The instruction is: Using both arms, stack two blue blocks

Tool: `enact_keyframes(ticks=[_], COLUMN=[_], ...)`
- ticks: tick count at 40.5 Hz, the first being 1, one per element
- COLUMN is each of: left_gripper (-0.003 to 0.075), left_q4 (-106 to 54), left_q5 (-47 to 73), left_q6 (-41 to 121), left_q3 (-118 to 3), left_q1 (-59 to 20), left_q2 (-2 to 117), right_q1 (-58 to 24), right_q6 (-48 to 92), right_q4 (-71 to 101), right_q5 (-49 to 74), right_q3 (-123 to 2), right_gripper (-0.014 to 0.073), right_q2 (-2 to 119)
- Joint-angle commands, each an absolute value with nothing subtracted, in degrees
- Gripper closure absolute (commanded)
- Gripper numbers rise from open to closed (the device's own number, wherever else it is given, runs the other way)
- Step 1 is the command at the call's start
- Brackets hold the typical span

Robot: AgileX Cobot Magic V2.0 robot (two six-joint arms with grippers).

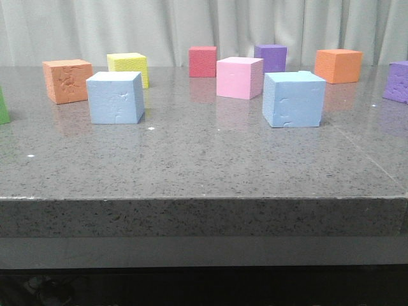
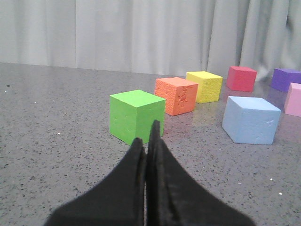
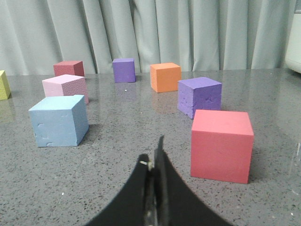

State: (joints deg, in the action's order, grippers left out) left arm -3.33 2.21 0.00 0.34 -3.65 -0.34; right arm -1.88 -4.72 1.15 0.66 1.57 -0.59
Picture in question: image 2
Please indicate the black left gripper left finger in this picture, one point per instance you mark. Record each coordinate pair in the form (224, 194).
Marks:
(118, 200)

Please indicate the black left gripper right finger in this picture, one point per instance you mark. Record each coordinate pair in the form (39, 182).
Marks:
(174, 198)

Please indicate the light blue foam cube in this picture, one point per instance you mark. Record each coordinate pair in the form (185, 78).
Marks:
(250, 120)

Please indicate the green foam cube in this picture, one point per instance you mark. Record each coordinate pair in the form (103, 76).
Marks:
(132, 114)

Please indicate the rough orange foam cube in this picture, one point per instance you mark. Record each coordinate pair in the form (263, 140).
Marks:
(180, 94)

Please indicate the yellow foam cube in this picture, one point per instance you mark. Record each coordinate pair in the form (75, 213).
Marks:
(209, 86)

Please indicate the red foam cube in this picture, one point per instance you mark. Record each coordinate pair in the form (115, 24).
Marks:
(241, 78)

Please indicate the pink foam cube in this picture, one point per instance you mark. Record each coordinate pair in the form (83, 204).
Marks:
(293, 100)

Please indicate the purple foam cube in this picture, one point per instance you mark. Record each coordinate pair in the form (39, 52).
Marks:
(282, 78)

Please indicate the white curtain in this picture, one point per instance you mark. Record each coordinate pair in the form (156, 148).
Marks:
(169, 37)

